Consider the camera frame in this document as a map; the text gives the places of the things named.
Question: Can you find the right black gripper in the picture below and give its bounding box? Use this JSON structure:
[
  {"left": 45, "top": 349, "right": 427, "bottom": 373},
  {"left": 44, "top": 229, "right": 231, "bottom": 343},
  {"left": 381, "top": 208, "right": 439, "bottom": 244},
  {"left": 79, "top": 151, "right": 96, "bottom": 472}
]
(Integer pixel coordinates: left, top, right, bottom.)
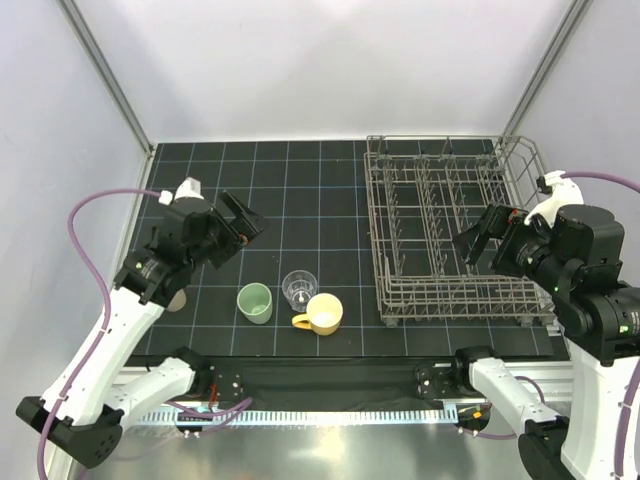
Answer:
[{"left": 452, "top": 198, "right": 572, "bottom": 292}]

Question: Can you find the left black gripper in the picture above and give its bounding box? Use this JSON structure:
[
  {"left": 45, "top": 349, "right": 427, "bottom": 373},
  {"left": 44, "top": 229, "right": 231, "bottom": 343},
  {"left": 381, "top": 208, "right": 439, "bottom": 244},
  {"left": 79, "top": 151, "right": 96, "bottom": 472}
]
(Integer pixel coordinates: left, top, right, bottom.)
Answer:
[{"left": 186, "top": 190, "right": 269, "bottom": 270}]

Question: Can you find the pale green cup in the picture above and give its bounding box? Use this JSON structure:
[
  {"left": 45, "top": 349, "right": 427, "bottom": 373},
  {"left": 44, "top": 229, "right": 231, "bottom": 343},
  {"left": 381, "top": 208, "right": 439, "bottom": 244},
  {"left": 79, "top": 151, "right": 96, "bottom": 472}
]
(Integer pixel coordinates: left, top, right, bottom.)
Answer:
[{"left": 236, "top": 283, "right": 273, "bottom": 325}]

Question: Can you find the beige paper cup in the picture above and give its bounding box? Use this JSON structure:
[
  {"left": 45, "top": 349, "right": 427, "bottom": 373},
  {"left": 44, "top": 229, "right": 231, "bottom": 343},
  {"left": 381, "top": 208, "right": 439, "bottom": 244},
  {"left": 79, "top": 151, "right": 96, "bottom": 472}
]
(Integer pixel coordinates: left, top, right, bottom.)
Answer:
[{"left": 166, "top": 289, "right": 187, "bottom": 313}]

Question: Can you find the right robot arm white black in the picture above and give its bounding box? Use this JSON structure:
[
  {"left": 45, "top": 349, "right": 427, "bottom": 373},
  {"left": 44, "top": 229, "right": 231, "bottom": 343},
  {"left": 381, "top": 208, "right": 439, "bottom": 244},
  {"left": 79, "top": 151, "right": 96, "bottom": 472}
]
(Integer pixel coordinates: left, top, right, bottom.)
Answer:
[{"left": 450, "top": 204, "right": 639, "bottom": 479}]

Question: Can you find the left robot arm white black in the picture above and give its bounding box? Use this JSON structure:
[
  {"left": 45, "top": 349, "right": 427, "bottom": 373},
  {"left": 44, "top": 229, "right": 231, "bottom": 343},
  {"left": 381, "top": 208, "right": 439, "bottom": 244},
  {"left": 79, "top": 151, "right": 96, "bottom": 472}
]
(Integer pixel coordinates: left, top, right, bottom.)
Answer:
[{"left": 16, "top": 178, "right": 267, "bottom": 469}]

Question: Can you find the clear glass tumbler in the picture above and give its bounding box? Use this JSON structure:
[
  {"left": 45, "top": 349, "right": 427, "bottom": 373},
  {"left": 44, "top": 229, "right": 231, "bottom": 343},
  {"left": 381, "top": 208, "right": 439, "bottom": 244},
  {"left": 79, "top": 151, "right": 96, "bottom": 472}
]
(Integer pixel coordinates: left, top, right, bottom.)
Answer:
[{"left": 281, "top": 270, "right": 319, "bottom": 313}]

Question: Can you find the black grid mat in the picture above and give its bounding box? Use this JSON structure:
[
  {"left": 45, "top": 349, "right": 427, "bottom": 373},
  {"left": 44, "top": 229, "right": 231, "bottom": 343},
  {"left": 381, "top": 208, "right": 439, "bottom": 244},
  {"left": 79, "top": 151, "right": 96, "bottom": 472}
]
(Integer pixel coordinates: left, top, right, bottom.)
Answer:
[{"left": 134, "top": 140, "right": 567, "bottom": 359}]

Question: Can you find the yellow mug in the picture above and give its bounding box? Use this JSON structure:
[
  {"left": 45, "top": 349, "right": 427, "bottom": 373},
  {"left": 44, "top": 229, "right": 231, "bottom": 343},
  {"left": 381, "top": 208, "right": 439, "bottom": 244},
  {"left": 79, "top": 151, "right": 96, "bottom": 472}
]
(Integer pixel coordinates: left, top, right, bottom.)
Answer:
[{"left": 292, "top": 293, "right": 344, "bottom": 336}]

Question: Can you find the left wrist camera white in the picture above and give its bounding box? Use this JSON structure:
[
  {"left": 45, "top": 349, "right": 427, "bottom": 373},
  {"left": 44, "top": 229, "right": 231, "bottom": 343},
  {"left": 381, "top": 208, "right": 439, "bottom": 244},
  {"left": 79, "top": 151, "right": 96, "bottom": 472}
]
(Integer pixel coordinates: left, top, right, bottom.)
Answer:
[{"left": 158, "top": 177, "right": 203, "bottom": 206}]

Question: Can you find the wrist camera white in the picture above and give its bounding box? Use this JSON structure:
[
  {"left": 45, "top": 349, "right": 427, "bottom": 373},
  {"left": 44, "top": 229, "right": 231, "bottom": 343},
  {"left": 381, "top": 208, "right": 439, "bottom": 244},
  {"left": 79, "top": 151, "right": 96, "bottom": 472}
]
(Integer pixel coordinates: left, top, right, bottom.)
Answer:
[
  {"left": 524, "top": 170, "right": 584, "bottom": 227},
  {"left": 158, "top": 177, "right": 203, "bottom": 206}
]

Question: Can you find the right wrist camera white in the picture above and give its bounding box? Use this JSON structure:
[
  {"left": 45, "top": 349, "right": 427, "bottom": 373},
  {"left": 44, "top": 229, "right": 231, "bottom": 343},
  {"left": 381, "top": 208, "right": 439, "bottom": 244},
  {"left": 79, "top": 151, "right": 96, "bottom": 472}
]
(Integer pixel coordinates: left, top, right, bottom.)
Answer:
[{"left": 524, "top": 170, "right": 584, "bottom": 227}]

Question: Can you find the grey wire dish rack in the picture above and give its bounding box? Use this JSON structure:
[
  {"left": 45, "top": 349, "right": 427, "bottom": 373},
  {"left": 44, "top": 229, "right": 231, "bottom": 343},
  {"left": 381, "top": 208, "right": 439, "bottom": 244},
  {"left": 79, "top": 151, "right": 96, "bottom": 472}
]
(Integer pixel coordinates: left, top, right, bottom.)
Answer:
[{"left": 364, "top": 135, "right": 554, "bottom": 326}]

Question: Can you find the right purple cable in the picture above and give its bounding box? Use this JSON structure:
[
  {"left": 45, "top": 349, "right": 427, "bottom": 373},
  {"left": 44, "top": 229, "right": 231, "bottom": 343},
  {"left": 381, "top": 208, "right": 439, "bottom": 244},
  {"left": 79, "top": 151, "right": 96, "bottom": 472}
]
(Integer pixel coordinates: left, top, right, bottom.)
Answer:
[{"left": 564, "top": 171, "right": 640, "bottom": 194}]

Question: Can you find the purple cable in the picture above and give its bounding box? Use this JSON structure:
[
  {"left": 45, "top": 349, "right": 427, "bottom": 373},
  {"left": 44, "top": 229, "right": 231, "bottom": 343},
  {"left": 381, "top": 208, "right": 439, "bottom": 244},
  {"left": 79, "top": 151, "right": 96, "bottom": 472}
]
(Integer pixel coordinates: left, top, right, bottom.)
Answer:
[
  {"left": 564, "top": 171, "right": 640, "bottom": 194},
  {"left": 36, "top": 188, "right": 164, "bottom": 480}
]

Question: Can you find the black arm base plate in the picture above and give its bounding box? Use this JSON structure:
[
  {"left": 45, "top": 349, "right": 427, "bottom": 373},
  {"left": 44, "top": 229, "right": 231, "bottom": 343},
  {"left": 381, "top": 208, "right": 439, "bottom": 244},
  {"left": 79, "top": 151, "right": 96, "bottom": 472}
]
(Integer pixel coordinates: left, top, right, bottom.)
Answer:
[{"left": 208, "top": 356, "right": 486, "bottom": 412}]

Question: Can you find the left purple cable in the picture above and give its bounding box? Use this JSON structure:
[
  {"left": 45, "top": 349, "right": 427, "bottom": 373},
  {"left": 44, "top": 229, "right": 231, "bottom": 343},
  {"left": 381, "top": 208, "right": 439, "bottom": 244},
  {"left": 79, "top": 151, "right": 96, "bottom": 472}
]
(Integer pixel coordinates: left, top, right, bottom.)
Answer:
[{"left": 36, "top": 188, "right": 164, "bottom": 480}]

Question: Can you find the white slotted cable duct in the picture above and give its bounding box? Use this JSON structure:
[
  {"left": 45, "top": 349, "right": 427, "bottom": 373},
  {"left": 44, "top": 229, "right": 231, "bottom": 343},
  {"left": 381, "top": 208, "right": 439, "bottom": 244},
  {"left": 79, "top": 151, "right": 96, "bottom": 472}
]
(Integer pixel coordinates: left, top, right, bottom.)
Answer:
[{"left": 135, "top": 406, "right": 458, "bottom": 428}]

